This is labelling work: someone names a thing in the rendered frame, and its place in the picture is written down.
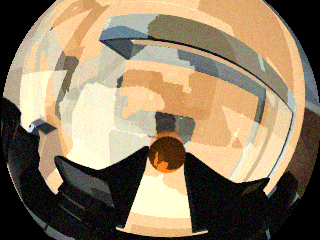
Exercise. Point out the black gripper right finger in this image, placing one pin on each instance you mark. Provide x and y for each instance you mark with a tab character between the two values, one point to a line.
210	194

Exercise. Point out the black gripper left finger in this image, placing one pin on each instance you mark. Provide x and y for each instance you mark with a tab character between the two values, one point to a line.
115	185

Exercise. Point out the low clear glass walls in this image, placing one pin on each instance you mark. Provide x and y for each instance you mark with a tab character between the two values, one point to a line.
278	118

